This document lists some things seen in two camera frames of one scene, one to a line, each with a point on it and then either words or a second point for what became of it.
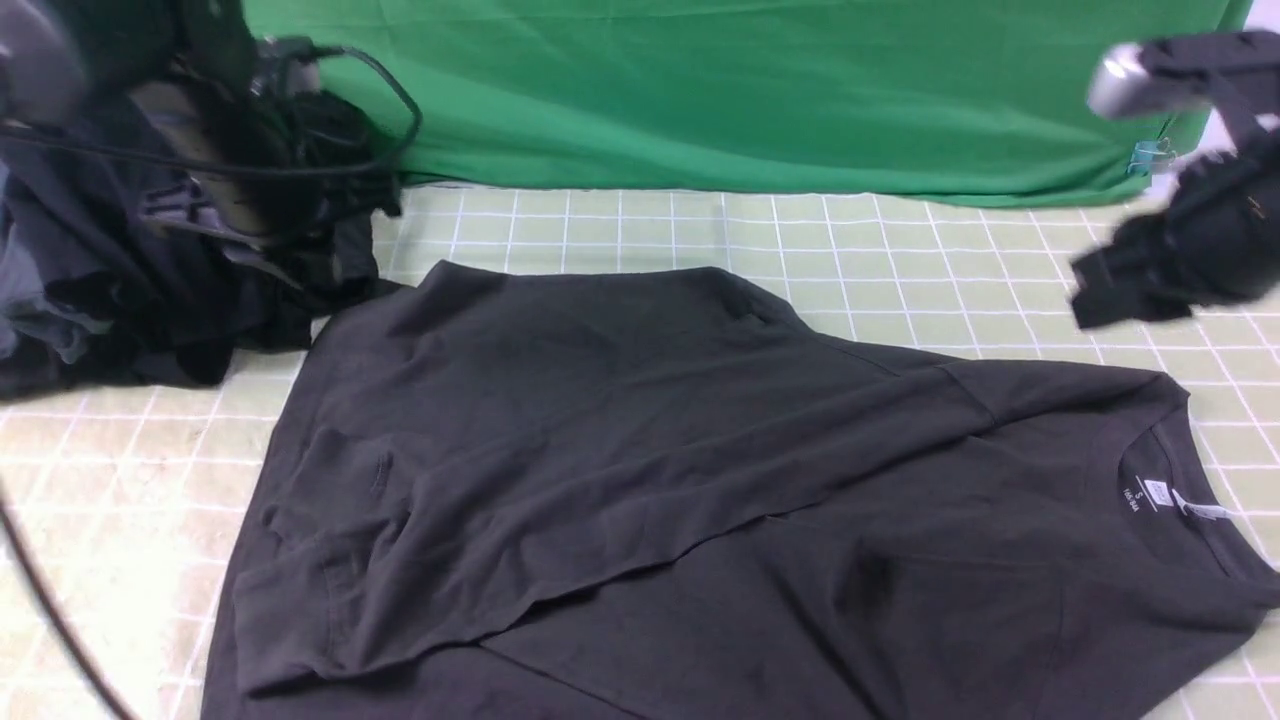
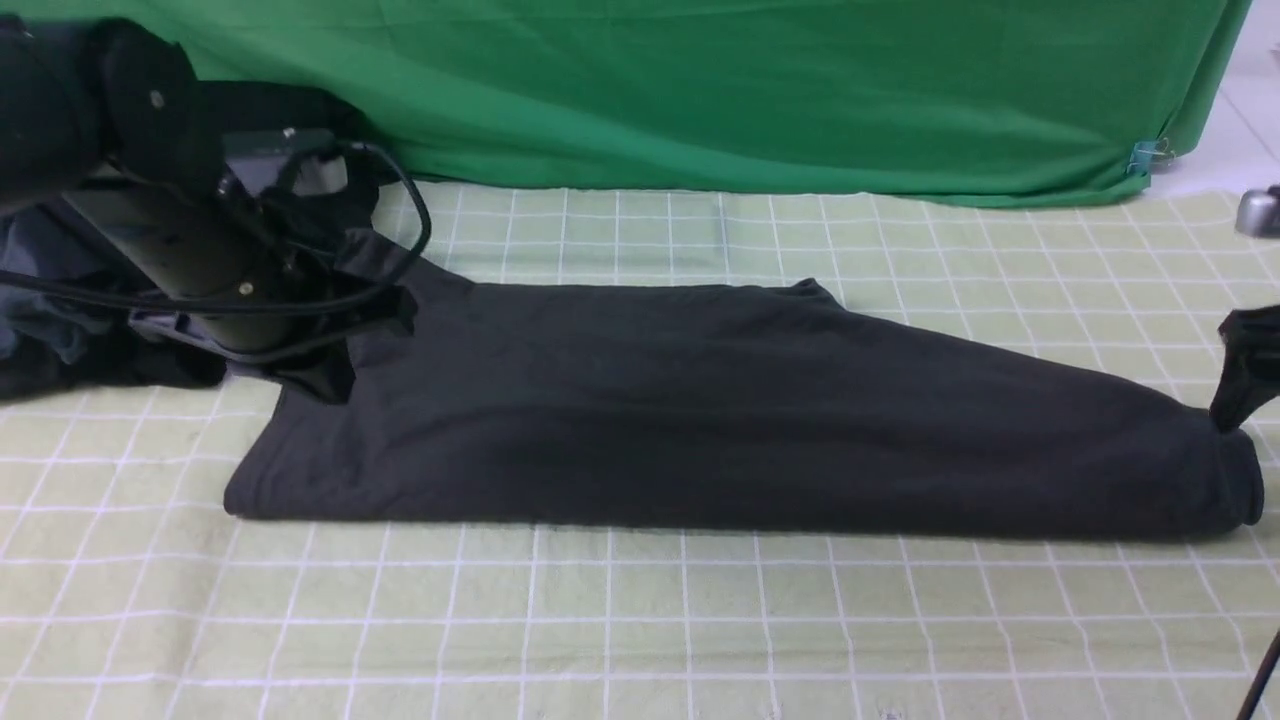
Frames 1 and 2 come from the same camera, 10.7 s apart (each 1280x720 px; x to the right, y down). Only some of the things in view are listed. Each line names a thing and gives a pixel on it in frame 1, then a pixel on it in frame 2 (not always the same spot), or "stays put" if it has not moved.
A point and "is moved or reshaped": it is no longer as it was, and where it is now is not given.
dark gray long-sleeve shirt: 582,490 is moved or reshaped
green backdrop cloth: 961,101 stays put
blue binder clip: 1148,153 stays put
